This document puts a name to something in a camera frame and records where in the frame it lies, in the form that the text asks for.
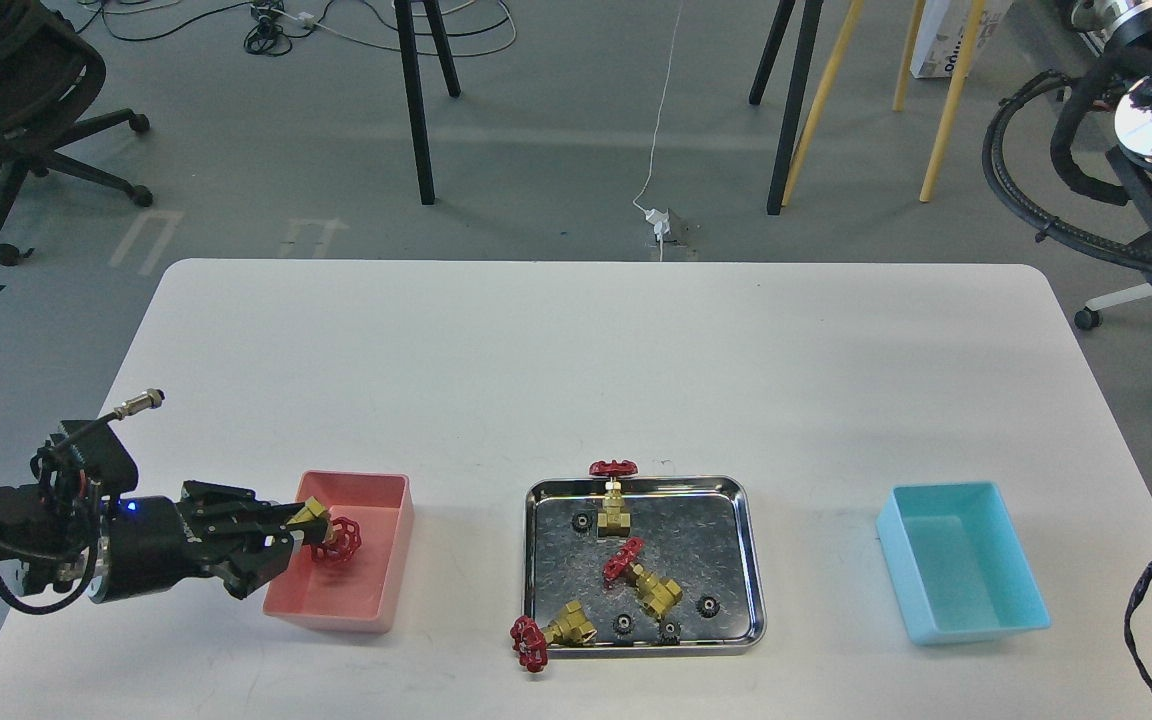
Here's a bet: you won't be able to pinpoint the white power adapter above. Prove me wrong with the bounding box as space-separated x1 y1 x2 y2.
643 209 675 245

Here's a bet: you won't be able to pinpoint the black stand legs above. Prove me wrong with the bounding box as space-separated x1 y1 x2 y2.
748 0 825 217
393 1 461 206

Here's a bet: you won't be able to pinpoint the black floor cables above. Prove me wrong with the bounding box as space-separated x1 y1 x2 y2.
76 0 520 59

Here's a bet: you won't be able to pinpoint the white power cable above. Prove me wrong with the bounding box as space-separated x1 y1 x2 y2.
632 0 689 217

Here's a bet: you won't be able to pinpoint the black stand legs left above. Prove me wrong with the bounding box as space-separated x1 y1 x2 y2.
393 1 461 206

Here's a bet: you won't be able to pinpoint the brass valve on tray rim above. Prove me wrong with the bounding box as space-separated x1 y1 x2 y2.
589 460 637 538

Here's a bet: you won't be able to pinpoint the cardboard box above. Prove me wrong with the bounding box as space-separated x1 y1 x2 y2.
908 0 1011 79

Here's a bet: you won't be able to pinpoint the steel tray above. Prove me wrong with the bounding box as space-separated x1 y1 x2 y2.
522 477 765 659

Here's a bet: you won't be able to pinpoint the pink plastic box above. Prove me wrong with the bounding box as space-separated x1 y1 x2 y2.
262 471 414 634

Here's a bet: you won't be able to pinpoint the brass valve red handle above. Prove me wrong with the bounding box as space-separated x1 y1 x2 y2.
287 497 362 564

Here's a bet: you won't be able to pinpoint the black stand legs right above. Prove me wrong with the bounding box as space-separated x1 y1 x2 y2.
748 0 825 217

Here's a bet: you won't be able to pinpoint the yellow wooden legs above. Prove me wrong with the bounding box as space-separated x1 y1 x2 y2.
782 0 987 207

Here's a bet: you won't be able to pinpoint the black gear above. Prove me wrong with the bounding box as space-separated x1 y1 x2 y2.
657 617 681 646
612 612 635 638
570 511 594 535
695 594 722 619

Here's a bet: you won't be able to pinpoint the brass valve over tray edge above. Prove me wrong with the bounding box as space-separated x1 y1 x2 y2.
509 600 596 673

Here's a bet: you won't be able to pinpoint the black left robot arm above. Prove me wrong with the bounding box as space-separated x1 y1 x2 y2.
0 389 338 616

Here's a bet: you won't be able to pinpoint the brass valve tray centre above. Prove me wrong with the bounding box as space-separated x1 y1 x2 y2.
602 537 684 621

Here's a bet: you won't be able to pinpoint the black office chair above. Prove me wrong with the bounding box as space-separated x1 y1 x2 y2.
0 1 154 266

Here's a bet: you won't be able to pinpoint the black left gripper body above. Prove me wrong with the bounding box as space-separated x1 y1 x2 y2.
91 480 268 602

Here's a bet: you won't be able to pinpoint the blue plastic box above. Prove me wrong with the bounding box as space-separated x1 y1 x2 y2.
876 482 1051 646

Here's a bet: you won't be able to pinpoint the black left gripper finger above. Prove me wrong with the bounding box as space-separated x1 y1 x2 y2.
230 536 302 600
227 500 305 533

